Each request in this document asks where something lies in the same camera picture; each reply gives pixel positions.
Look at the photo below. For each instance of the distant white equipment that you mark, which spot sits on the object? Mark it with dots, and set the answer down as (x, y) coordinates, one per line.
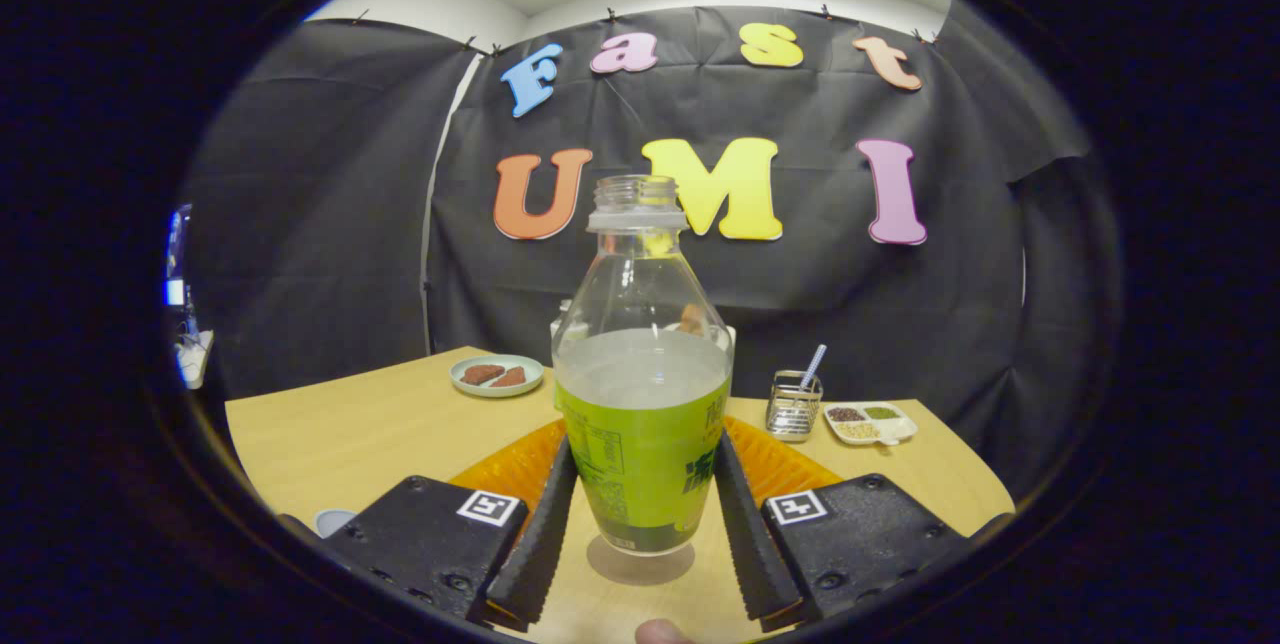
(192, 354)

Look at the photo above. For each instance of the striped straw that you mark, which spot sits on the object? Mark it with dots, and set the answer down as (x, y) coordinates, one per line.
(814, 364)

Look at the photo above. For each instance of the white divided dish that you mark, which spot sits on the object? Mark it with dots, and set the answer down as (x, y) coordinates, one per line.
(905, 427)

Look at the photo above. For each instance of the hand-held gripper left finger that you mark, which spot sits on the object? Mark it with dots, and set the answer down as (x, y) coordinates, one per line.
(430, 539)

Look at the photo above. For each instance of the juice bottle green label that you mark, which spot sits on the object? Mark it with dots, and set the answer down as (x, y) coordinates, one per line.
(645, 454)

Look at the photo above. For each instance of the light blue cup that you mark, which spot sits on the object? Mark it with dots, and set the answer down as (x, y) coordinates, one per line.
(333, 522)

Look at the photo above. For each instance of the brown food piece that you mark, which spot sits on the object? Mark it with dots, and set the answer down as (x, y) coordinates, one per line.
(510, 378)
(482, 374)

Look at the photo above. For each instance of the black backdrop cloth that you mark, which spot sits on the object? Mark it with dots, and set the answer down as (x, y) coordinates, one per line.
(330, 224)

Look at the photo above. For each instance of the wooden table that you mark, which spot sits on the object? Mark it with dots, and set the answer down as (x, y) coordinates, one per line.
(350, 434)

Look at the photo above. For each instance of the pale green plate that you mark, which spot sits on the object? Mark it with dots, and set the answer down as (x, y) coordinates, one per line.
(470, 388)

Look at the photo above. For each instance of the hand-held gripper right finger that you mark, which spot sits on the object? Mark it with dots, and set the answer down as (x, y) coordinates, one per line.
(860, 534)

